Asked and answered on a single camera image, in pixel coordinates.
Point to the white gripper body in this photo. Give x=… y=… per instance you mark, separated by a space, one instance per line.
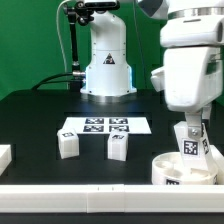
x=192 y=61

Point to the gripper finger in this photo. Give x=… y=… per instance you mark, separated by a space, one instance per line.
x=194 y=124

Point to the white round stool seat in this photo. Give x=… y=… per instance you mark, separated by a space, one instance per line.
x=168 y=169

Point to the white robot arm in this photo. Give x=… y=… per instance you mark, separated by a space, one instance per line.
x=108 y=74

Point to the white right fence bar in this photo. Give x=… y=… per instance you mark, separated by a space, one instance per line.
x=219 y=160

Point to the white fence bar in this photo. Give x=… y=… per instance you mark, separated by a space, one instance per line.
x=5 y=157
x=219 y=160
x=110 y=198

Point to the white marker sheet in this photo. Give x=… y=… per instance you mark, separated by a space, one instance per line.
x=104 y=125

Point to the white front fence bar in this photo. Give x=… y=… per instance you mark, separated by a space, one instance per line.
x=110 y=198

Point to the white left fence bar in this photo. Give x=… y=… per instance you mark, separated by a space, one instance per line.
x=5 y=157

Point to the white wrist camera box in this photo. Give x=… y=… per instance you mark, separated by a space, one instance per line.
x=158 y=79

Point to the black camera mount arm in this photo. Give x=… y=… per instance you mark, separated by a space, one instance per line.
x=82 y=15

